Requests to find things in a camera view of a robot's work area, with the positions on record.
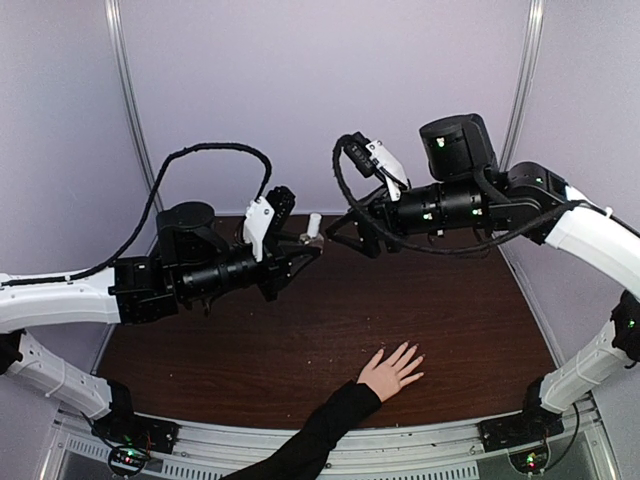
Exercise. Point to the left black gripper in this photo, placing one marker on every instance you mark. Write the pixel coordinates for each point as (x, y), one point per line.
(277, 273)

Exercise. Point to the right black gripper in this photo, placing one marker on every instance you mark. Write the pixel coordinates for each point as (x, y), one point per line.
(370, 244)

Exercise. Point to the glitter nail polish bottle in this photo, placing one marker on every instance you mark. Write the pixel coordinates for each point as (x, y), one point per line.
(312, 236)

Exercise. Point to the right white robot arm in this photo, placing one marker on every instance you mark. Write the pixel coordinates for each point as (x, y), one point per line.
(470, 191)

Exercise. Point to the black sleeved forearm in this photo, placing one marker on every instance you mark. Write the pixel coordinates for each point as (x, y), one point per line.
(305, 454)

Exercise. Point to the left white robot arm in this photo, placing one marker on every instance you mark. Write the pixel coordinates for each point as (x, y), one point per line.
(190, 263)

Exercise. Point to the person's bare hand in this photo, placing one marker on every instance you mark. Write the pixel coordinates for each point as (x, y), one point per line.
(387, 377)

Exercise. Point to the left round circuit board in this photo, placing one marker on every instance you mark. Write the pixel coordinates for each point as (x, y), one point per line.
(127, 461)

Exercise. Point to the round circuit board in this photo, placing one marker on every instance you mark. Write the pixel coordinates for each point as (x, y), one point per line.
(127, 461)
(530, 461)

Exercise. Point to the right round circuit board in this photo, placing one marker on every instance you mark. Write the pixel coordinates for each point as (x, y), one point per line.
(530, 461)

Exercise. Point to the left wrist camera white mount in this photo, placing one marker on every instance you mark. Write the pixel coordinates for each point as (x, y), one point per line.
(258, 217)

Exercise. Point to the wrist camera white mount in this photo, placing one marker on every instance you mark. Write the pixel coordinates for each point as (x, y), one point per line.
(258, 217)
(372, 158)

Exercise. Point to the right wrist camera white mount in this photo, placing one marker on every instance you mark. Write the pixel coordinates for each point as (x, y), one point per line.
(372, 158)

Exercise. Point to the left aluminium frame post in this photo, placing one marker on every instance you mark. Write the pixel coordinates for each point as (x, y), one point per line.
(117, 37)

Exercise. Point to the aluminium frame post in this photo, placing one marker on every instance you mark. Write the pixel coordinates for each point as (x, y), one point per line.
(529, 50)
(117, 37)

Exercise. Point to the aluminium front rail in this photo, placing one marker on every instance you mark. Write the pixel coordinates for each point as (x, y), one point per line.
(571, 445)

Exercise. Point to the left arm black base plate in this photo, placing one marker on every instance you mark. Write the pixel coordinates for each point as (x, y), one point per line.
(148, 434)

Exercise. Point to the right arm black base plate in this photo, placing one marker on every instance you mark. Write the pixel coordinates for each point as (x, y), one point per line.
(518, 429)

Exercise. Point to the right aluminium frame post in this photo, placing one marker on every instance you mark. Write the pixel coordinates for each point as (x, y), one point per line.
(529, 50)

